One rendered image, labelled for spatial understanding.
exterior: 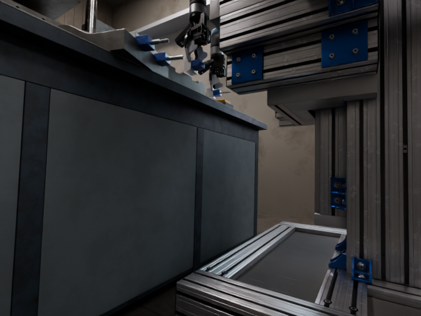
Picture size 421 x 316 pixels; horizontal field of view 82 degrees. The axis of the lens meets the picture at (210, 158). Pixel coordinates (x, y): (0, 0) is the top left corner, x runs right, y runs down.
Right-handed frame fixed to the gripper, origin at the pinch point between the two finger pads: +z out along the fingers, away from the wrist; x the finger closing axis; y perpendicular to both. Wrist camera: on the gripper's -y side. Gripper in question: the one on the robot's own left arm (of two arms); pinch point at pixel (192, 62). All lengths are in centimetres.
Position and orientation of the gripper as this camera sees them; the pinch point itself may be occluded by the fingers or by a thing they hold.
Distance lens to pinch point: 113.4
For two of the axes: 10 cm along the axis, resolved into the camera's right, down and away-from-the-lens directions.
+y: 8.2, -0.6, -5.7
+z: -0.2, 9.9, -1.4
